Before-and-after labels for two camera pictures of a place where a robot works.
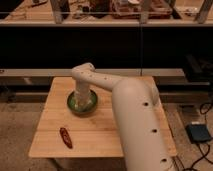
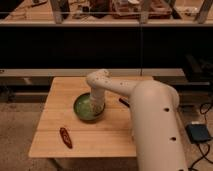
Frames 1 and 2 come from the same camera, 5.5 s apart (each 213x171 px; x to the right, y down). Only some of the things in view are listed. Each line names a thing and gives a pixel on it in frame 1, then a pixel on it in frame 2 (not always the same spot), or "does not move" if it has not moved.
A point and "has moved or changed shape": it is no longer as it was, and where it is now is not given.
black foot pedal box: [198, 133] does not move
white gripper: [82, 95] to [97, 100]
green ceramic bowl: [82, 104] has moved or changed shape
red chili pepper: [66, 137] does not move
